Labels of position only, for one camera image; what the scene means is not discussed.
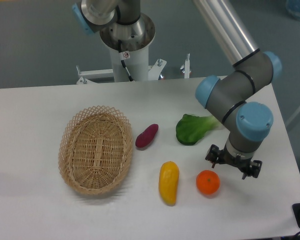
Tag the green bok choy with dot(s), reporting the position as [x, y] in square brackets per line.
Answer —
[191, 128]

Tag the woven wicker basket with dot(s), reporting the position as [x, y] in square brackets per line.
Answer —
[96, 150]

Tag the yellow mango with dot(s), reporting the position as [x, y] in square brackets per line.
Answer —
[168, 182]

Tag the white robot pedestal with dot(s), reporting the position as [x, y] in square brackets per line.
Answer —
[128, 47]

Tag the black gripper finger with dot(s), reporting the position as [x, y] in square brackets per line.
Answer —
[214, 155]
[253, 169]

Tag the purple sweet potato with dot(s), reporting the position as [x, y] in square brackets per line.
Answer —
[147, 136]

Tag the orange fruit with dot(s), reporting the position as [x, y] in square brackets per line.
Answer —
[208, 182]

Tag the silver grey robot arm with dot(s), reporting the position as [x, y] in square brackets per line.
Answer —
[227, 99]

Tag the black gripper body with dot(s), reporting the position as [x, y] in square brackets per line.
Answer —
[238, 161]

